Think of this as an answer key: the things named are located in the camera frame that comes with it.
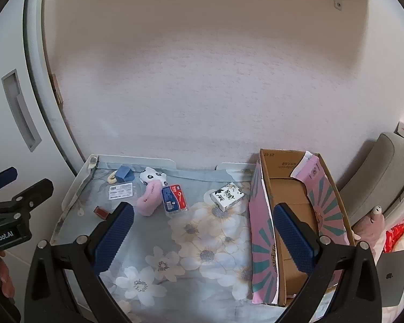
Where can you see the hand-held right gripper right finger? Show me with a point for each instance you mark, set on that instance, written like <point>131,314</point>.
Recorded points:
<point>293,239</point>

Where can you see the white rimmed bed table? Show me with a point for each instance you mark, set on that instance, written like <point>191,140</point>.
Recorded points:
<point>138,160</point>

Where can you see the white black-print tissue pack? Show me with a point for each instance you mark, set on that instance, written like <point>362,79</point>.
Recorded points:
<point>227,197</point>

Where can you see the white labelled packet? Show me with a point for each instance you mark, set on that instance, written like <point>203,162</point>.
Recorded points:
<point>121,191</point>

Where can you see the small blue box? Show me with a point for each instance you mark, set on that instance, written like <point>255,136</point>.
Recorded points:
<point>124,173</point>

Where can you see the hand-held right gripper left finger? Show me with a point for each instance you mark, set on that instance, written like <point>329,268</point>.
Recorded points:
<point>114,235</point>

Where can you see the person's left hand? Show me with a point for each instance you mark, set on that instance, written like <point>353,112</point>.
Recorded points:
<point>5,274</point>

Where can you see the silver laptop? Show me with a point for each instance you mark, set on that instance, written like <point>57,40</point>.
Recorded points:
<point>394,276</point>

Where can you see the pink fuzzy panda sock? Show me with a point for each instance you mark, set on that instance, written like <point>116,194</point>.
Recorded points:
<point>149,197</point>

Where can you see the floral light blue bedsheet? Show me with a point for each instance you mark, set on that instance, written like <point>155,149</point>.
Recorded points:
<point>215,228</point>

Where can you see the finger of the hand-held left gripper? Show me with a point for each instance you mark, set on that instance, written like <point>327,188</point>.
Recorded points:
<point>30,191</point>
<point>3,176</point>

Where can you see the red patterned cloth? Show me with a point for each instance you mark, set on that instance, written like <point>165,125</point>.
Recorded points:
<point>396,235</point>

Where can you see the pink plush toy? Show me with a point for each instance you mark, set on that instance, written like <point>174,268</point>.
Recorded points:
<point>372,223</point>

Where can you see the grey cushion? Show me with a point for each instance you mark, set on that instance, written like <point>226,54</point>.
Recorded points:
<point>373,178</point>

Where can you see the blue and red floss box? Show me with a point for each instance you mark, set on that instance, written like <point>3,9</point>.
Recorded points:
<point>174,198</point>

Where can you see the white cabinet door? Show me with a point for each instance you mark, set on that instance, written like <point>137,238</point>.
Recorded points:
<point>6,40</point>

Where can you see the pink and teal cardboard box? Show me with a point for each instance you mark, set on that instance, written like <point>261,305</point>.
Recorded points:
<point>262,225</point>

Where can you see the brown wooden strip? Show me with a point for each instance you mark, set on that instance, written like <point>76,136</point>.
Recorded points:
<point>57,89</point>

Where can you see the small red-brown block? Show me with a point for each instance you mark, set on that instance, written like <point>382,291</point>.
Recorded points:
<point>100,212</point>

